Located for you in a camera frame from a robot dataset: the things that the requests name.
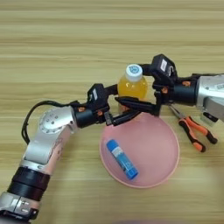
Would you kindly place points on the blue glue stick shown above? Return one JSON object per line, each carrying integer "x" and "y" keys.
{"x": 122, "y": 159}

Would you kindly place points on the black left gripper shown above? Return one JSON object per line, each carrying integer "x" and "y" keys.
{"x": 86, "y": 118}

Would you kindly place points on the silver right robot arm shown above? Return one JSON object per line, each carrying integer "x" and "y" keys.
{"x": 211, "y": 93}

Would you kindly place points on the orange juice bottle white cap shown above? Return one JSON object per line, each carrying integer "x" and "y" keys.
{"x": 132, "y": 86}

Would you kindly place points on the pink round plate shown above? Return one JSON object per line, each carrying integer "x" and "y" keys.
{"x": 154, "y": 154}

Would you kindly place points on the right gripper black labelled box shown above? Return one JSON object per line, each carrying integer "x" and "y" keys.
{"x": 163, "y": 67}

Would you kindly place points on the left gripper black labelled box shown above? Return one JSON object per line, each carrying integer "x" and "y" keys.
{"x": 97, "y": 96}

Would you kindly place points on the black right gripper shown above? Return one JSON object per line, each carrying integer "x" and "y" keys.
{"x": 183, "y": 93}

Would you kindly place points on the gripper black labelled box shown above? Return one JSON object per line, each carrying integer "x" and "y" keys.
{"x": 97, "y": 96}
{"x": 163, "y": 67}

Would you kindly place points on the orange black pliers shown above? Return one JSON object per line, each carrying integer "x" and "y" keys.
{"x": 192, "y": 131}

